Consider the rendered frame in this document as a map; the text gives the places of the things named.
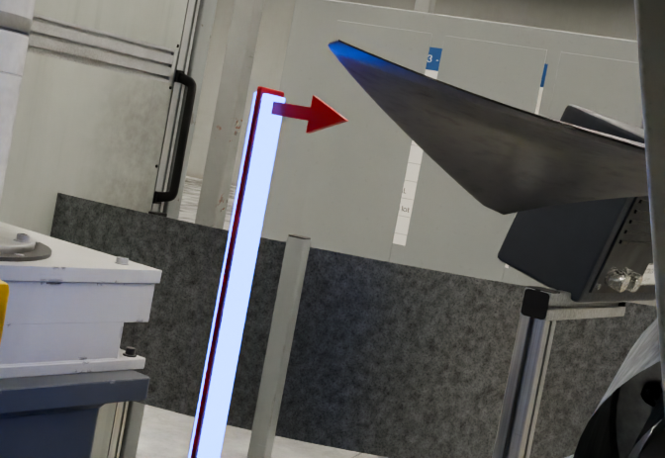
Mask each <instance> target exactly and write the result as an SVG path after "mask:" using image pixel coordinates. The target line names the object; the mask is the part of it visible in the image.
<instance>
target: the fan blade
mask: <svg viewBox="0 0 665 458"><path fill-rule="evenodd" d="M328 46H329V48H330V49H331V51H332V53H333V54H334V55H335V56H336V58H337V59H338V60H339V61H340V63H341V64H342V65H343V66H344V68H345V69H346V70H347V71H348V72H349V73H350V75H351V76H352V77H353V78H354V79H355V80H356V82H357V83H358V84H359V85H360V86H361V87H362V88H363V89H364V90H365V92H366V93H367V94H368V95H369V96H370V97H371V98H372V99H373V100H374V101H375V102H376V104H377V105H378V106H379V107H380V108H381V109H382V110H383V111H384V112H385V113H386V114H387V115H388V116H389V117H390V118H391V119H392V120H393V121H394V122H395V123H396V124H397V125H398V126H399V127H400V128H401V129H402V130H403V131H404V132H405V133H406V134H407V135H408V136H409V137H410V138H411V139H412V140H413V141H414V142H415V143H416V144H417V145H418V146H419V147H420V148H421V149H422V150H423V151H424V152H425V153H426V154H427V155H428V156H429V157H430V158H431V159H432V160H433V161H434V162H436V163H437V164H438V165H439V166H440V167H441V168H442V169H443V170H444V171H445V172H446V173H447V174H448V175H449V176H451V177H452V178H453V179H454V180H455V181H456V182H457V183H458V184H459V185H460V186H461V187H463V188H464V189H465V190H466V191H467V192H468V193H469V194H470V195H471V196H473V197H474V198H475V199H476V200H477V201H478V202H480V203H481V204H482V205H483V206H485V207H487V208H489V209H491V210H494V211H496V212H498V213H500V214H502V215H507V214H511V213H516V212H521V211H526V210H532V209H537V208H543V207H549V206H556V205H563V204H570V203H578V202H586V201H595V200H605V199H614V198H627V197H641V196H648V184H647V170H646V156H645V143H641V142H637V141H633V140H629V139H626V138H622V137H615V136H611V135H608V134H604V133H600V132H597V131H593V130H589V129H586V128H582V127H579V126H575V125H571V124H568V123H564V122H561V121H558V120H554V119H551V118H547V117H544V116H541V115H538V114H535V113H532V112H529V111H525V110H522V109H519V108H516V107H513V106H509V105H506V104H503V103H501V102H498V101H495V100H492V99H489V98H486V97H483V96H480V95H478V94H475V93H472V92H469V91H466V90H464V89H461V88H458V87H455V86H453V85H450V84H447V83H445V82H442V81H439V80H437V79H434V78H431V77H429V76H426V75H424V74H421V73H418V72H416V71H413V70H412V69H409V68H407V67H404V66H402V65H399V64H397V63H394V62H392V61H389V60H387V59H384V58H382V57H379V56H377V55H375V54H372V53H370V52H368V51H365V50H363V49H360V48H358V47H356V46H352V45H350V44H348V43H345V42H343V41H341V40H337V41H334V42H331V43H329V44H328Z"/></svg>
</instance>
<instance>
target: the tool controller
mask: <svg viewBox="0 0 665 458"><path fill-rule="evenodd" d="M560 121H561V122H564V123H568V124H571V125H575V126H579V127H582V128H586V129H589V130H593V131H597V132H600V133H604V134H608V135H611V136H615V137H622V138H626V139H629V140H633V141H637V142H641V143H644V129H641V128H638V127H635V126H632V125H629V124H626V123H624V122H621V121H618V120H615V119H612V118H609V117H606V116H604V115H601V114H598V113H595V112H592V111H589V110H587V109H584V108H581V107H578V106H575V105H568V106H567V107H566V108H565V111H564V113H563V115H562V117H561V119H560ZM498 258H499V259H500V260H501V261H502V262H504V263H506V264H508V265H509V266H511V267H513V268H515V269H517V270H518V271H520V272H521V273H523V274H525V275H526V276H528V277H530V278H532V279H534V280H535V281H537V282H539V283H541V284H542V285H544V286H546V287H549V288H553V289H556V291H565V292H569V293H571V300H572V301H573V302H575V303H590V302H622V301H653V300H654V299H656V293H655V279H654V265H653V251H652V238H651V224H650V211H649V198H648V196H641V197H627V198H614V199H605V200H595V201H586V202H578V203H570V204H563V205H556V206H549V207H543V208H537V209H532V210H526V211H521V212H517V214H516V216H515V218H514V221H513V223H512V225H511V227H510V229H509V231H508V233H507V236H506V238H505V240H504V242H503V244H502V246H501V249H500V251H499V253H498Z"/></svg>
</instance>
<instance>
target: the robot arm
mask: <svg viewBox="0 0 665 458"><path fill-rule="evenodd" d="M35 3H36V0H0V204H1V198H2V192H3V186H4V181H5V175H6V169H7V163H8V157H9V151H10V146H11V140H12V134H13V129H14V123H15V117H16V112H17V106H18V100H19V94H20V88H21V82H22V76H23V71H24V65H25V59H26V53H27V47H28V42H29V35H30V30H31V25H32V20H33V14H34V9H35ZM35 244H36V241H35V240H34V239H33V238H32V237H31V236H30V235H29V234H25V233H22V232H20V231H17V230H14V229H8V228H4V227H0V253H24V252H30V251H32V250H34V249H35Z"/></svg>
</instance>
